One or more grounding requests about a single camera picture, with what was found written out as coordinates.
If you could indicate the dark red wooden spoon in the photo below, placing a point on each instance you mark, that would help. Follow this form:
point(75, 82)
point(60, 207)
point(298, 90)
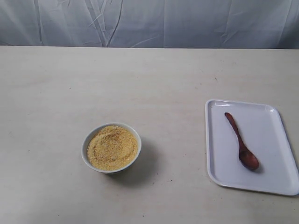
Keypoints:
point(246, 157)

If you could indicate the brown ground food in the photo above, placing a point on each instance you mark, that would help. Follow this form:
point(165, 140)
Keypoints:
point(112, 148)

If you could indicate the white ceramic bowl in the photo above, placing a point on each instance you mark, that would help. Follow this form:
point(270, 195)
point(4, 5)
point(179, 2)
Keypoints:
point(92, 134)

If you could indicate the white fabric backdrop curtain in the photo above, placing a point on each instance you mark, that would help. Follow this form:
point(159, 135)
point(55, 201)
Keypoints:
point(252, 24)

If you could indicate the white rectangular plastic tray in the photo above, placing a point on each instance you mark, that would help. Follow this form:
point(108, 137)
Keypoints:
point(263, 133)

